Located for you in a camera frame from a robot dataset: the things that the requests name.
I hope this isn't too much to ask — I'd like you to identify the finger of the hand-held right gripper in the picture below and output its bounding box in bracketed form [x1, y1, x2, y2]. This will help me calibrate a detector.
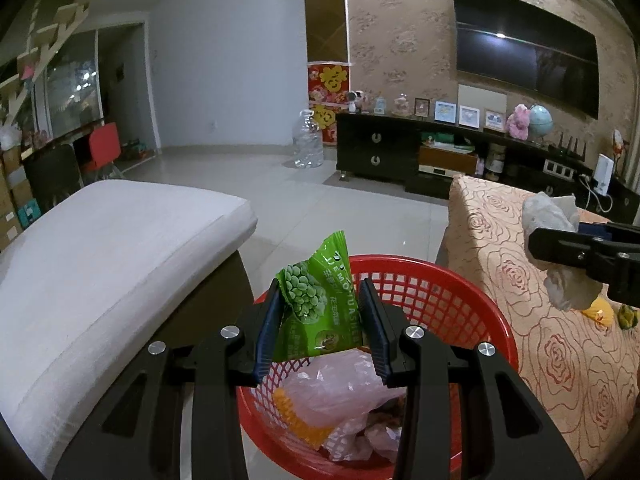
[527, 226, 640, 307]
[579, 220, 640, 242]

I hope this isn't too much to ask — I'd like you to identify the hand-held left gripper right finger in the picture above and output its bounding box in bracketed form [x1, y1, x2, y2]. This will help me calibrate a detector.
[359, 277, 583, 480]

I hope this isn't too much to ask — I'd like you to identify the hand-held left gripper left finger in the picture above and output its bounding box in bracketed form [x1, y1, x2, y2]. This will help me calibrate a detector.
[52, 276, 286, 480]

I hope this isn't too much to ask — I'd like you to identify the white plastic bag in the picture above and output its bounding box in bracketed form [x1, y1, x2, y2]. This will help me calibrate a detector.
[521, 192, 607, 312]

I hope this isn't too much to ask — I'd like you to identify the green snack packet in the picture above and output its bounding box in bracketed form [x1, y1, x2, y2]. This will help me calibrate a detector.
[275, 230, 362, 364]

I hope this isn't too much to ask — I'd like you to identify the translucent plastic bag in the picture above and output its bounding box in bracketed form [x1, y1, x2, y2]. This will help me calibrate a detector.
[285, 350, 409, 463]

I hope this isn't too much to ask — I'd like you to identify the red plastic basket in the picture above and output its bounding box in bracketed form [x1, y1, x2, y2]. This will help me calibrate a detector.
[235, 255, 519, 480]

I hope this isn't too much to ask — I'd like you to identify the white upright device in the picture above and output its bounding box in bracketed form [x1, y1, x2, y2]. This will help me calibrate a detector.
[592, 154, 615, 196]

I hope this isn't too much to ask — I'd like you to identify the rose printed tablecloth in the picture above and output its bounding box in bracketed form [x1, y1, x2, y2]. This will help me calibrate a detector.
[435, 175, 640, 479]

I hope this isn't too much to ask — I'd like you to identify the white power strip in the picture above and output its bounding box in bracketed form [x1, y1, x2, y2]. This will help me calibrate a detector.
[544, 159, 575, 179]

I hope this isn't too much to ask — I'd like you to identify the yellow snack packet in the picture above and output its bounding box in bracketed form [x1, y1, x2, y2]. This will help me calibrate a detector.
[581, 296, 617, 329]

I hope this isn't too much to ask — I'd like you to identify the black antenna router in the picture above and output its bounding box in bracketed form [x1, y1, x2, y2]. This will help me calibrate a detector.
[547, 131, 589, 161]

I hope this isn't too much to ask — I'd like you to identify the light blue globe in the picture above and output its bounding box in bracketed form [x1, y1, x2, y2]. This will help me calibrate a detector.
[528, 104, 554, 140]

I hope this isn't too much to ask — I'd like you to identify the pink plush toy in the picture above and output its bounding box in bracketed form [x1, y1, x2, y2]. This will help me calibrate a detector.
[506, 104, 532, 140]

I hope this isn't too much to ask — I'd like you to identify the brown wooden box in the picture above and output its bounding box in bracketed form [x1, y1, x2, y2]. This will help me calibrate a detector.
[418, 145, 479, 176]

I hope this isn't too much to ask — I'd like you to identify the white sofa cushion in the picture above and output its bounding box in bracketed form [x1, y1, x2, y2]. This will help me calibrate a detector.
[0, 179, 259, 480]

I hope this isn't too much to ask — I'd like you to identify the white board panel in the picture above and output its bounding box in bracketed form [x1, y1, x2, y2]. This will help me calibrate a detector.
[458, 83, 507, 112]

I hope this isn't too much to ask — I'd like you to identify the dark television cabinet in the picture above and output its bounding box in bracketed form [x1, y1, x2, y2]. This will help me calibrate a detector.
[335, 111, 640, 227]

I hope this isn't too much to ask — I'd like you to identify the large clear water bottle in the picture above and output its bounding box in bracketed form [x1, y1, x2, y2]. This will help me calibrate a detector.
[290, 109, 325, 169]

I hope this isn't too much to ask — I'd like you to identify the black flat television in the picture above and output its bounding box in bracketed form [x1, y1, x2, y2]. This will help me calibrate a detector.
[451, 0, 600, 120]

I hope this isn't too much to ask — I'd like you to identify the red chair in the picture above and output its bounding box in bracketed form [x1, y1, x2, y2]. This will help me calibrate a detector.
[82, 122, 124, 179]

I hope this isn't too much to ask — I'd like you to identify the stack of cardboard boxes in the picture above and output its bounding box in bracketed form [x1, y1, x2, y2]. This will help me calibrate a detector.
[0, 145, 42, 252]

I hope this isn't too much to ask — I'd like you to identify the red festive wall poster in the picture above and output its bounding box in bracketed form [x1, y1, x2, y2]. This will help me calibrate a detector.
[306, 61, 354, 146]

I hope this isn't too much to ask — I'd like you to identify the wooden wall shelf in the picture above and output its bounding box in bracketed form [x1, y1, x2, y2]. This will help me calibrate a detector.
[0, 0, 104, 127]

